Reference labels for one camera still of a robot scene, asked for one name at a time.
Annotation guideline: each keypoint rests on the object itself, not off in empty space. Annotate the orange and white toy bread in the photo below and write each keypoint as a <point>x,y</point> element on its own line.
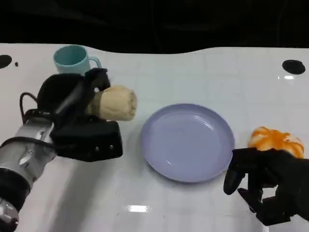
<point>275,140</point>

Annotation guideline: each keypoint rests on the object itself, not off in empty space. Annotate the pale green mug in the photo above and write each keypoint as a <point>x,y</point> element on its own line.
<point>70,60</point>

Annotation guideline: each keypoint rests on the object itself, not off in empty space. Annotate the beige towel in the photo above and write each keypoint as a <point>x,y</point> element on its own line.
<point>118,102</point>

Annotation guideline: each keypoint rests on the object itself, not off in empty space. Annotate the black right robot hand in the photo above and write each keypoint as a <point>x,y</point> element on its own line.
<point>277,169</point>

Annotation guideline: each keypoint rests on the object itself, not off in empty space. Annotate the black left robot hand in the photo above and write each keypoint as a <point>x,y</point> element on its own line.
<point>60,91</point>

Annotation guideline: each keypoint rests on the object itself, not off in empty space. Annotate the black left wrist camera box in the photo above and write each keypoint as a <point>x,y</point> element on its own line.
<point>91,142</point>

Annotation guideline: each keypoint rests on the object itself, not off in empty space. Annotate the lilac plate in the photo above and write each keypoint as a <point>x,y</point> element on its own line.
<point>188,142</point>

